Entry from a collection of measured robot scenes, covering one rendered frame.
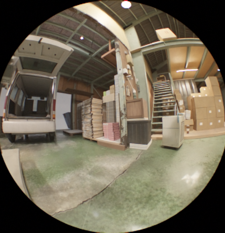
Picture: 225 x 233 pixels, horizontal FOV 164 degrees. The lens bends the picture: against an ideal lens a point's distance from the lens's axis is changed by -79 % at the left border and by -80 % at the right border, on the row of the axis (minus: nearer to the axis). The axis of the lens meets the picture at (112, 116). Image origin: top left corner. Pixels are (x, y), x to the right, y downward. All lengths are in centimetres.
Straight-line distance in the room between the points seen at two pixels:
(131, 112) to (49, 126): 176
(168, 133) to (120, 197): 112
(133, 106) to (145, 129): 43
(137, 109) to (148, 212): 131
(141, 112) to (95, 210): 133
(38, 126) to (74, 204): 164
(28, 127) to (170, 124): 262
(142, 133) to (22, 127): 233
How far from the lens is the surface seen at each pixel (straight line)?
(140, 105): 134
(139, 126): 133
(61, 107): 607
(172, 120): 132
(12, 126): 209
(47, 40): 156
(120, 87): 150
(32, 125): 195
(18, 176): 64
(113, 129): 163
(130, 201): 60
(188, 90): 537
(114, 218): 55
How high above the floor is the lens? 52
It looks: 3 degrees up
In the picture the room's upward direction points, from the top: 2 degrees counter-clockwise
